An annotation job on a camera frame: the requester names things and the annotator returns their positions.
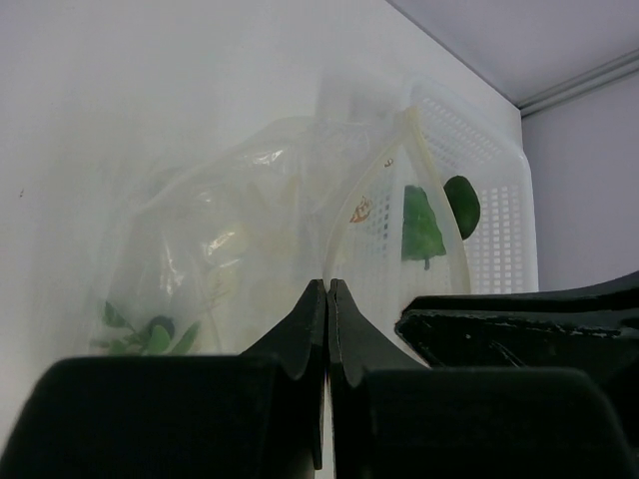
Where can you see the clear plastic basket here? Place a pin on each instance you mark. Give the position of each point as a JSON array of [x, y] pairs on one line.
[[393, 250]]

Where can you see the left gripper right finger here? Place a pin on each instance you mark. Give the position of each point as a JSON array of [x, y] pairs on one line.
[[396, 416]]

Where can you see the fake green bell pepper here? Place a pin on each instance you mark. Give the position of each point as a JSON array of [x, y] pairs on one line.
[[421, 236]]

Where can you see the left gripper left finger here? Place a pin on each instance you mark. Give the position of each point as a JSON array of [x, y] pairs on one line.
[[258, 414]]

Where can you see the clear zip top bag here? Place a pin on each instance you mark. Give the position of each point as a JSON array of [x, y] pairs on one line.
[[233, 242]]

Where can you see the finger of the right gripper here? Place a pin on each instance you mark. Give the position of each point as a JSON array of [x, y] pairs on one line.
[[610, 304], [604, 344]]

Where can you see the fake dark green vegetable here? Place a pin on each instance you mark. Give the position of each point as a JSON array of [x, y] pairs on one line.
[[464, 203]]

